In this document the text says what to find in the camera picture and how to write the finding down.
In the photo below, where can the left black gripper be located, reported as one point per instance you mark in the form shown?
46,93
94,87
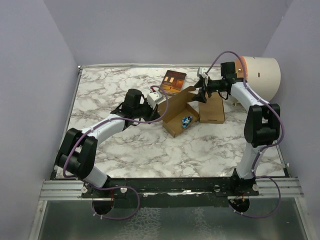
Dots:
154,114

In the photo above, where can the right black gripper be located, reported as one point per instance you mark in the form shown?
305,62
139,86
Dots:
201,83

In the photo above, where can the small blue toy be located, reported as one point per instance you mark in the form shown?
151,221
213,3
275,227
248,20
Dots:
186,121

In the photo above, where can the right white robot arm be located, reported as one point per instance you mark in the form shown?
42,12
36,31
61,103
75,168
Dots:
262,126

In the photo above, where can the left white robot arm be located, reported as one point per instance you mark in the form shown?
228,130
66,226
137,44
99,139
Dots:
77,153

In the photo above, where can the folded brown cardboard box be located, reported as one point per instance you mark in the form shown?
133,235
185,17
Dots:
212,112

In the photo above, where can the dark paperback book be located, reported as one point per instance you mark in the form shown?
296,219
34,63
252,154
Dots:
173,82

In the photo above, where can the round pastel drawer cabinet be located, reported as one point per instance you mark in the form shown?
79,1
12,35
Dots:
263,74

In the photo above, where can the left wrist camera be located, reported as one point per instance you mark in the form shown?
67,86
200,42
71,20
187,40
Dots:
154,98

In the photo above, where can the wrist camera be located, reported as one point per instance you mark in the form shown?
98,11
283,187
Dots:
154,98
202,73

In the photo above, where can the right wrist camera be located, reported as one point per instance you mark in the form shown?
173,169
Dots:
202,73

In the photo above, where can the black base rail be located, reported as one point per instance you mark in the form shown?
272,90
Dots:
129,193

